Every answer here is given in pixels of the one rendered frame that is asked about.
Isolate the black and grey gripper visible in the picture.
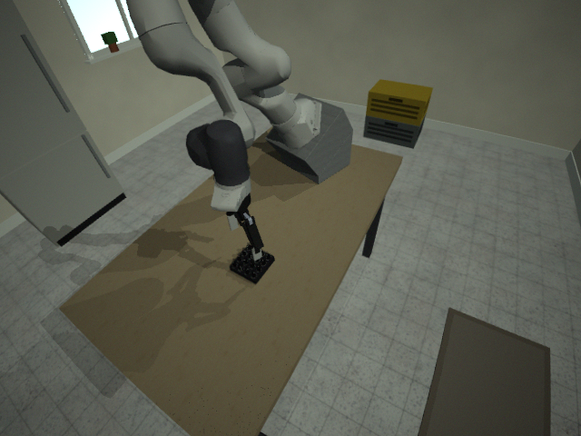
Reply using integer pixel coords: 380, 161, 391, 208
226, 193, 264, 261

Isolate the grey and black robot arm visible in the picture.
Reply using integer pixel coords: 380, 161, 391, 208
125, 0, 321, 213

